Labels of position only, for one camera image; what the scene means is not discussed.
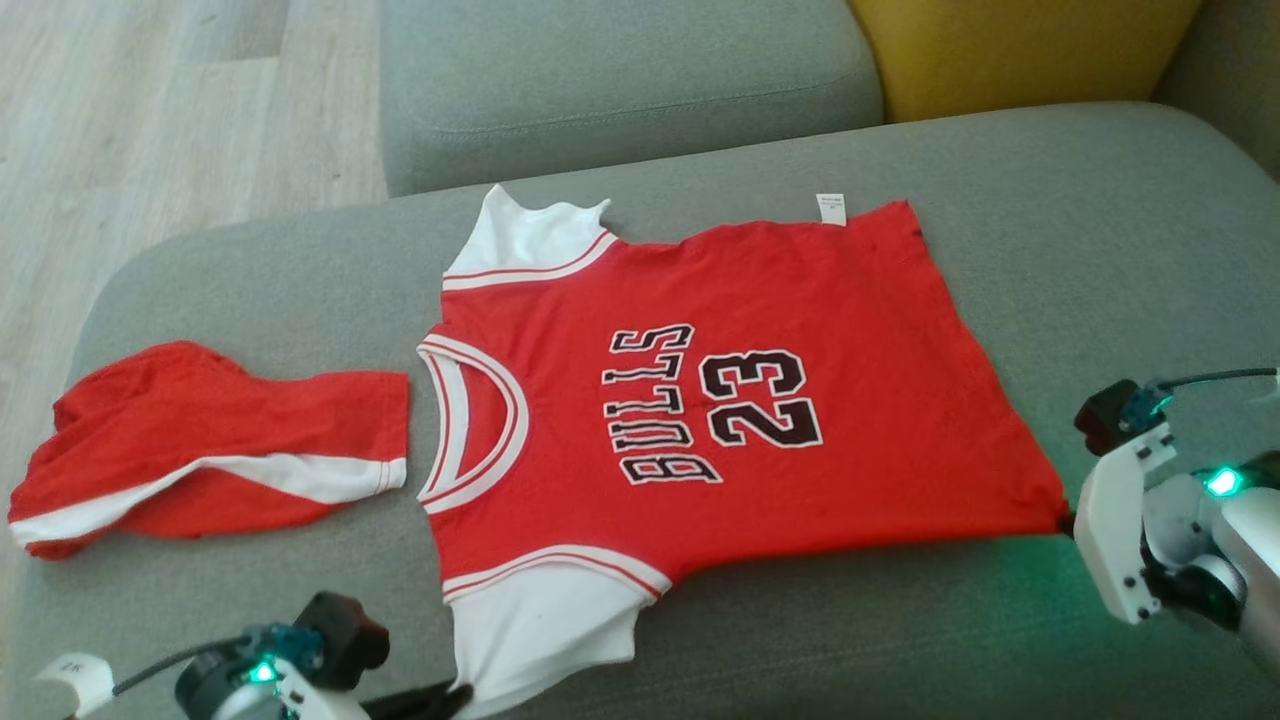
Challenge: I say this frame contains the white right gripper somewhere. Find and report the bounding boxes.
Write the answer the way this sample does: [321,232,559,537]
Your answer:
[1058,425,1176,623]

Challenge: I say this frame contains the grey sofa seat cushion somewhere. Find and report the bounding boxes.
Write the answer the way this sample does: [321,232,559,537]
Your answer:
[0,100,1280,720]

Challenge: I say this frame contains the yellow sofa cushion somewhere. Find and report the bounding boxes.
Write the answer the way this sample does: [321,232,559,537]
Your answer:
[848,0,1204,124]

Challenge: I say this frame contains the grey sofa side cushion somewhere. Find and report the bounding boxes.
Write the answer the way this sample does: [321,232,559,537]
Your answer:
[1150,0,1280,183]

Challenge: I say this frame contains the grey sofa back cushion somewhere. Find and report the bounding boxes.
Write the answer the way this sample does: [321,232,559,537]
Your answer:
[378,0,886,198]

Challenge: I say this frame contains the red Bulls basketball jersey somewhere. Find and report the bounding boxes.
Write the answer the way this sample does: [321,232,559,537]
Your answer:
[415,183,1071,719]

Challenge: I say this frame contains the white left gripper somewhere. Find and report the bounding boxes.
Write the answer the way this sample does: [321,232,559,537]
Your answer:
[215,680,473,720]

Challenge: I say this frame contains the white cable label tag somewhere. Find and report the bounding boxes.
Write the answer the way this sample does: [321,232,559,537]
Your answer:
[35,653,116,716]

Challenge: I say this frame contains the red shorts with white stripe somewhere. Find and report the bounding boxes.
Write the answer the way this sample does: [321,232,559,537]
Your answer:
[8,340,411,561]

